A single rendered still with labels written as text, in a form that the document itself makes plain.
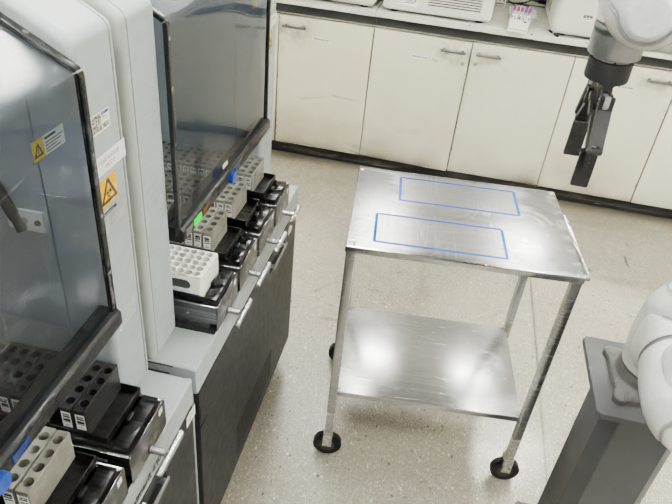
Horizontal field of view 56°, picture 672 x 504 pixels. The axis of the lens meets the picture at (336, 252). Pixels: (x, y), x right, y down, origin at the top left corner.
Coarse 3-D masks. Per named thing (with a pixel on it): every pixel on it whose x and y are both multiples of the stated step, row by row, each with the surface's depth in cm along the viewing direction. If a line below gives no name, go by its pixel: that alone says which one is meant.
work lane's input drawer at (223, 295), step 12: (228, 276) 144; (216, 288) 141; (228, 288) 143; (180, 300) 138; (192, 300) 138; (204, 300) 138; (216, 300) 137; (228, 300) 145; (252, 300) 149; (180, 312) 140; (192, 312) 139; (204, 312) 138; (216, 312) 137; (228, 312) 145; (240, 312) 145; (216, 324) 139; (240, 324) 142
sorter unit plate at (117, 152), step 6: (120, 144) 99; (108, 150) 96; (114, 150) 98; (120, 150) 100; (102, 156) 95; (108, 156) 96; (114, 156) 98; (120, 156) 100; (102, 162) 95; (108, 162) 97; (114, 162) 99; (102, 168) 95; (108, 168) 97; (102, 174) 96
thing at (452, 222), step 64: (384, 192) 183; (448, 192) 186; (512, 192) 190; (384, 256) 159; (448, 256) 159; (512, 256) 161; (576, 256) 164; (384, 320) 220; (448, 320) 223; (512, 320) 219; (384, 384) 195; (448, 384) 197; (512, 384) 200; (320, 448) 204; (512, 448) 194
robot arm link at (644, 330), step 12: (660, 288) 133; (648, 300) 134; (660, 300) 130; (648, 312) 132; (660, 312) 129; (636, 324) 137; (648, 324) 131; (660, 324) 128; (636, 336) 134; (648, 336) 129; (660, 336) 126; (624, 348) 142; (636, 348) 133; (624, 360) 141; (636, 360) 132; (636, 372) 138
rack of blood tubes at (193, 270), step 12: (180, 252) 142; (192, 252) 144; (204, 252) 143; (180, 264) 139; (192, 264) 139; (204, 264) 141; (216, 264) 143; (180, 276) 136; (192, 276) 136; (204, 276) 136; (216, 276) 145; (180, 288) 138; (192, 288) 137; (204, 288) 138
